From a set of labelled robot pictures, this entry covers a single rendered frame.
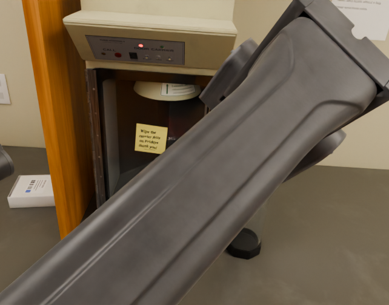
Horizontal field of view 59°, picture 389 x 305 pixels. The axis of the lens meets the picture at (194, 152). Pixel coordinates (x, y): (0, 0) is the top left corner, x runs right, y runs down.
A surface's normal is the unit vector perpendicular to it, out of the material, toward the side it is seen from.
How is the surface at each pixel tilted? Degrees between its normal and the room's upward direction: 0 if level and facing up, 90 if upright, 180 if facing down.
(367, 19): 90
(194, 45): 135
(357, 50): 42
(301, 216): 0
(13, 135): 90
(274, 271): 0
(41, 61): 90
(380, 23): 90
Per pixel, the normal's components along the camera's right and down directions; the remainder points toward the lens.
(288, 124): 0.29, -0.33
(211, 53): -0.05, 0.96
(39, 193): 0.07, -0.87
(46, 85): -0.01, 0.49
